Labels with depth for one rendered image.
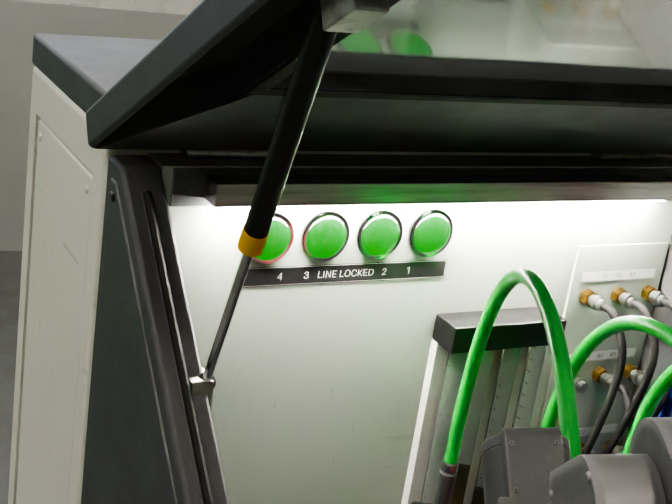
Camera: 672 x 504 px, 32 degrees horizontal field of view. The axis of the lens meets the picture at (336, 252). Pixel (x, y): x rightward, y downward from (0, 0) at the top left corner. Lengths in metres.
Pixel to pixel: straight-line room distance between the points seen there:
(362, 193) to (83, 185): 0.26
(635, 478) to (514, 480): 0.45
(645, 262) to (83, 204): 0.63
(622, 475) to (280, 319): 0.88
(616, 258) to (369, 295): 0.31
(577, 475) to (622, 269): 1.07
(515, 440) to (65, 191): 0.61
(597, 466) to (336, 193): 0.82
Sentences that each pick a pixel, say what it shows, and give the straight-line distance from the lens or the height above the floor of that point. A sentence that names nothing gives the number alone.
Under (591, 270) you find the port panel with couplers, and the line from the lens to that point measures 1.34.
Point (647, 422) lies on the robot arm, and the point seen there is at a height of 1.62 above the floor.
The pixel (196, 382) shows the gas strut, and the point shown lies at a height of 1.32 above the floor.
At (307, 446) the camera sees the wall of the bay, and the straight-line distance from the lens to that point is 1.24.
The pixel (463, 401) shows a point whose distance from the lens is 1.19.
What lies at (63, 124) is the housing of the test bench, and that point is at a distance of 1.20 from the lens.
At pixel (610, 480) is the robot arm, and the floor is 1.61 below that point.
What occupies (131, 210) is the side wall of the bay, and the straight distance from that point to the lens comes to 1.02.
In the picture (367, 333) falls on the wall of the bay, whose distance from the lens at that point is 1.21.
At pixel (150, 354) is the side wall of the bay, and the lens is 0.98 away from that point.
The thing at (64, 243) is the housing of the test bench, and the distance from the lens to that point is 1.21.
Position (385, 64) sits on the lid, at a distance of 0.93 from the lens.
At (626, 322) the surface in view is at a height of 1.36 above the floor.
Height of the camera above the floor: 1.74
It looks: 19 degrees down
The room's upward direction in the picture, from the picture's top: 9 degrees clockwise
